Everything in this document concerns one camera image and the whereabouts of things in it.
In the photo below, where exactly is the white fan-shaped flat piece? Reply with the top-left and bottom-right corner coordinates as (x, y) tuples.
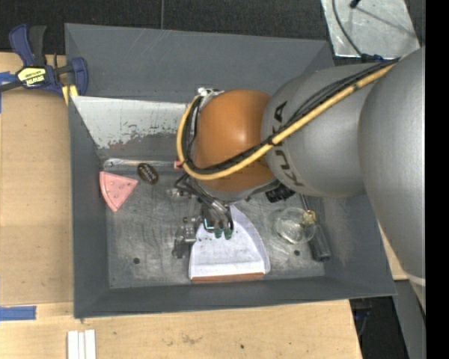
(187, 203), (272, 284)

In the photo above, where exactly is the pink triangular slice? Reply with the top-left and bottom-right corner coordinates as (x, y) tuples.
(99, 171), (139, 213)

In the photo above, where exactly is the dark brown oval object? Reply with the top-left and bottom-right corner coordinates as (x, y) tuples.
(137, 162), (160, 185)

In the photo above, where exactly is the grey metal bin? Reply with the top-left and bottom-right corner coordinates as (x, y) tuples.
(63, 22), (398, 319)

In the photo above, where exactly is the pale wood board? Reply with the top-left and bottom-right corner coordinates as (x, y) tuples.
(0, 52), (76, 307)

